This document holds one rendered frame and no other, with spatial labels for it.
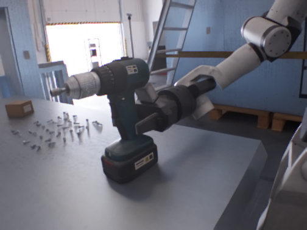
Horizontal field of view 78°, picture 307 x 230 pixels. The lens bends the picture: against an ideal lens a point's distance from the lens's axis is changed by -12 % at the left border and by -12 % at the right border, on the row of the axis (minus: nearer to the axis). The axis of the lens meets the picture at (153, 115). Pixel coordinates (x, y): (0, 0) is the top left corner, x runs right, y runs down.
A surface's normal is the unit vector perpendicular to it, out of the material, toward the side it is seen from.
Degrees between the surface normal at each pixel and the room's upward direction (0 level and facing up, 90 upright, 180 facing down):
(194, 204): 0
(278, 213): 90
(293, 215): 90
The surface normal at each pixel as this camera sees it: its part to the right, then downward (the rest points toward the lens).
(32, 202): -0.08, -0.94
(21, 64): 0.76, 0.15
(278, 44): 0.14, 0.59
